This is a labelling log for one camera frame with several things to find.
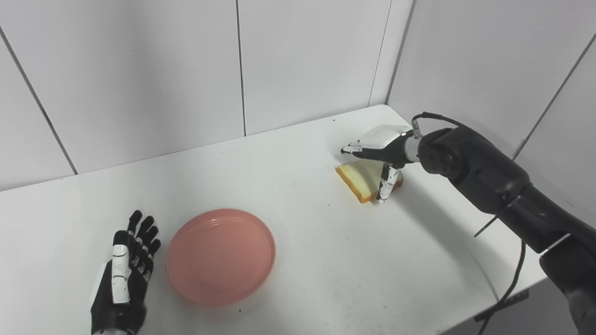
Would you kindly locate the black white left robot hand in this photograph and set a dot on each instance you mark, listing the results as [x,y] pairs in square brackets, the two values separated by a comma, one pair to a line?
[121,293]

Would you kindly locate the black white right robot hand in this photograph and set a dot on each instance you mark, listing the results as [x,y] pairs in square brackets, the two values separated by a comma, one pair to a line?
[389,139]

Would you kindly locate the slice of white bread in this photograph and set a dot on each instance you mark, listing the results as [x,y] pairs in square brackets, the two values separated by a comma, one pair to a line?
[363,179]

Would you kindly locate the pink round plate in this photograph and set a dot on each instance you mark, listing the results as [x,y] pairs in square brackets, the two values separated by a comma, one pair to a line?
[221,257]

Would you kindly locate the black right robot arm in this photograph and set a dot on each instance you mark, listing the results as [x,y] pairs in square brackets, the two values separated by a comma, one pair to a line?
[493,177]

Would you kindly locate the black bar under table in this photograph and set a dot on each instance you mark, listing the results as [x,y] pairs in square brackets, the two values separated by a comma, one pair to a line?
[510,301]

